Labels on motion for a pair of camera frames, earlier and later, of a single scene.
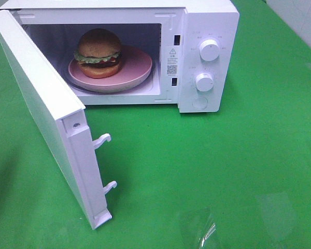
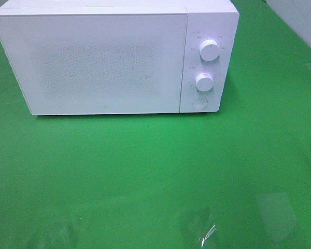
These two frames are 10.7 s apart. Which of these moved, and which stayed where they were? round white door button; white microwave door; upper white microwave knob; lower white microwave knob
Moved: white microwave door
Stayed: lower white microwave knob; upper white microwave knob; round white door button
